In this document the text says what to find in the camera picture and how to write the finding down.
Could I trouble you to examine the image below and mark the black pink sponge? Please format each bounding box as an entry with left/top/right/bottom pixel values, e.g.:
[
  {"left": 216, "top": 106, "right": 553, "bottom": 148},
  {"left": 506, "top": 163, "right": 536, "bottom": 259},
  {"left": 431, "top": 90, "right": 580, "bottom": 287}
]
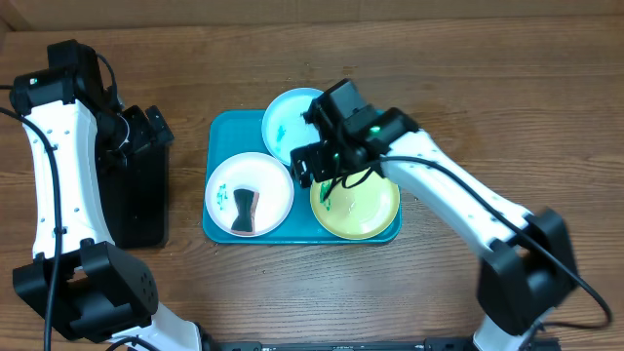
[{"left": 231, "top": 188, "right": 259, "bottom": 236}]

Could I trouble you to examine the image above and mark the white plate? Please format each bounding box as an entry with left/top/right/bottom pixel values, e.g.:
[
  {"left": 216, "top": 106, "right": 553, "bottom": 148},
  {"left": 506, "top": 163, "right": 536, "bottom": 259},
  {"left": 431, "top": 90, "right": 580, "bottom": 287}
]
[{"left": 205, "top": 152, "right": 294, "bottom": 238}]

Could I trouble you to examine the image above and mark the teal plastic tray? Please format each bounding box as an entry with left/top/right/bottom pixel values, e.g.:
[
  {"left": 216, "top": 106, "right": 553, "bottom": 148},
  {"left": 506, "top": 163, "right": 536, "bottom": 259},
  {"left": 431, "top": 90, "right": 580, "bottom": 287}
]
[{"left": 202, "top": 108, "right": 404, "bottom": 246}]

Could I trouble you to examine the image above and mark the light blue plate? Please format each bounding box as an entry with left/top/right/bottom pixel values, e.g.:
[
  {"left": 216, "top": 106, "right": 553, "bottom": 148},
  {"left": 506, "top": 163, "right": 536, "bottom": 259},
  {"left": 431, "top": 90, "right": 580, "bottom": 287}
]
[{"left": 261, "top": 88, "right": 323, "bottom": 167}]

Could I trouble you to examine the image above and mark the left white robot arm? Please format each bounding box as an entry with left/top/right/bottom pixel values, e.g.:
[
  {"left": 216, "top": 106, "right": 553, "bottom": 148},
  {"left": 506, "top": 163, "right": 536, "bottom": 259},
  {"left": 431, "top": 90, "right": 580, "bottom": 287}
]
[{"left": 10, "top": 40, "right": 215, "bottom": 350}]

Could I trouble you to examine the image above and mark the black rectangular water tray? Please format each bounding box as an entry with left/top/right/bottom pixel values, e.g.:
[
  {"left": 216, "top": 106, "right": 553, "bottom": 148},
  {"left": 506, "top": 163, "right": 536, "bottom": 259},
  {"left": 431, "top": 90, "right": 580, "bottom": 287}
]
[{"left": 97, "top": 146, "right": 169, "bottom": 250}]

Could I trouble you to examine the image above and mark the green rimmed yellow plate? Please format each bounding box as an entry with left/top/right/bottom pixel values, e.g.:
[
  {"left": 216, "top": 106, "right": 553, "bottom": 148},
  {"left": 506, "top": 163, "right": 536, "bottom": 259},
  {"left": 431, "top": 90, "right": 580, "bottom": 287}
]
[{"left": 310, "top": 169, "right": 400, "bottom": 240}]

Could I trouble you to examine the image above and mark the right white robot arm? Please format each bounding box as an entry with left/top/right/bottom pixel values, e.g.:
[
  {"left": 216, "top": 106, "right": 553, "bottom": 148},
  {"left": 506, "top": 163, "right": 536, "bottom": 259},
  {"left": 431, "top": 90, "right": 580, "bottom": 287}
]
[{"left": 291, "top": 95, "right": 577, "bottom": 350}]

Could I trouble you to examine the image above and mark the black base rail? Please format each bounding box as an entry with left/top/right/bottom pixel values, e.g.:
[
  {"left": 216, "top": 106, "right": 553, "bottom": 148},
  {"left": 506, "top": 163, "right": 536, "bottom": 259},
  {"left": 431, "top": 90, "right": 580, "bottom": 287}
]
[{"left": 218, "top": 336, "right": 562, "bottom": 351}]

